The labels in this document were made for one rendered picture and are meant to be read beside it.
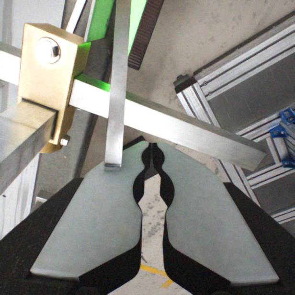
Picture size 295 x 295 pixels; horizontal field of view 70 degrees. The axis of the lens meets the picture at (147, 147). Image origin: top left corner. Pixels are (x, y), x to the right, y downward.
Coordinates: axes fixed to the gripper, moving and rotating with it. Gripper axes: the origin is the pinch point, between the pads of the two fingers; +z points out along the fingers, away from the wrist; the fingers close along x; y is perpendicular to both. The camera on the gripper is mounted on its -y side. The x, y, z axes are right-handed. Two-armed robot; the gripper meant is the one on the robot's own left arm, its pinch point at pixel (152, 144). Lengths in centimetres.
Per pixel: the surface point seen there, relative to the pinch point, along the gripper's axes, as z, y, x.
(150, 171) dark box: 82, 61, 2
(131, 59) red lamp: 23.6, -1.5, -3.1
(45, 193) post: 23.1, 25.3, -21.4
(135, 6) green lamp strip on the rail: 23.5, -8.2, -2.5
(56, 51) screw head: 10.8, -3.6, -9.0
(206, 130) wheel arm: 12.1, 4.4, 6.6
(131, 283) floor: 94, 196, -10
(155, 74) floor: 94, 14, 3
